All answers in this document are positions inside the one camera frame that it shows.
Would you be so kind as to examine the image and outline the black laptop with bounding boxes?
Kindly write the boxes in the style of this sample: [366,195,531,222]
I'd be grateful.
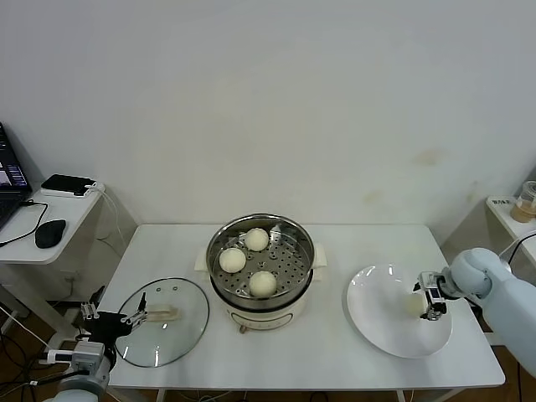
[0,121,34,231]

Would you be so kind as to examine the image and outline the clear plastic drink cup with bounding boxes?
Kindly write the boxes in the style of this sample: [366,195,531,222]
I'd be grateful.
[509,180,536,223]

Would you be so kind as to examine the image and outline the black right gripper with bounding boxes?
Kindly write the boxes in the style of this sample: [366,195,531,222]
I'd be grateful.
[412,271,456,322]

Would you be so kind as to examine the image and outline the black laptop cable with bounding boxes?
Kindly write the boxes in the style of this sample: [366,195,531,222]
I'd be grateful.
[0,199,49,248]

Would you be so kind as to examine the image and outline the perforated steel steamer basket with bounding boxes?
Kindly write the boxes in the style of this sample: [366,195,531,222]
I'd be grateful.
[207,213,316,305]

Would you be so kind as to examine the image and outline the black smartphone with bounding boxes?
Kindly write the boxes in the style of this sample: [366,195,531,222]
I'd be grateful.
[40,174,97,196]

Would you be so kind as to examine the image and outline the white floor cable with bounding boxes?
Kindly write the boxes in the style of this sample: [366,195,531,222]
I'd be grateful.
[0,303,55,353]

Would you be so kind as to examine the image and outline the round glass pot lid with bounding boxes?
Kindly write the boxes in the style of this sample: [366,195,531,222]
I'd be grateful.
[113,276,210,369]

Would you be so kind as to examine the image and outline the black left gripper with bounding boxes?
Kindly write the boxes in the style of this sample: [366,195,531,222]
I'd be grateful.
[80,286,151,348]

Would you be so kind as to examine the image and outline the white steamed baozi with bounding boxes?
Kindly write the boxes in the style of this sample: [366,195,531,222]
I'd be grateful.
[245,228,270,252]
[249,271,278,298]
[404,292,428,317]
[219,247,247,273]

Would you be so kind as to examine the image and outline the round white plate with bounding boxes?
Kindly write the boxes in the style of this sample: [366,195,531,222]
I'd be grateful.
[346,263,454,359]

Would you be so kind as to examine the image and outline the black computer mouse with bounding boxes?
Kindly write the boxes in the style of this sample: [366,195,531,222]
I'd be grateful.
[34,219,67,249]

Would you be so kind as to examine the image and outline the white side table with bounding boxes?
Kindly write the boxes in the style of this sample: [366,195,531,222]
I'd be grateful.
[439,195,536,348]
[0,179,139,365]

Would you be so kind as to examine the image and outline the cream electric cooker pot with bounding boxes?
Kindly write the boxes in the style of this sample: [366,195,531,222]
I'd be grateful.
[194,242,330,336]

